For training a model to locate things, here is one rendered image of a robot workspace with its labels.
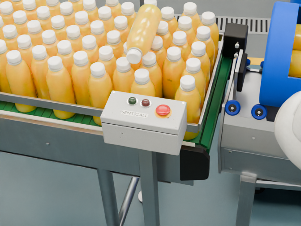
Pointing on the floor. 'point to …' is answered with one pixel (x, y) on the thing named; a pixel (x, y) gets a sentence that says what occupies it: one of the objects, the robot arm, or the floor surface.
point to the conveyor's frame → (97, 155)
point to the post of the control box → (149, 187)
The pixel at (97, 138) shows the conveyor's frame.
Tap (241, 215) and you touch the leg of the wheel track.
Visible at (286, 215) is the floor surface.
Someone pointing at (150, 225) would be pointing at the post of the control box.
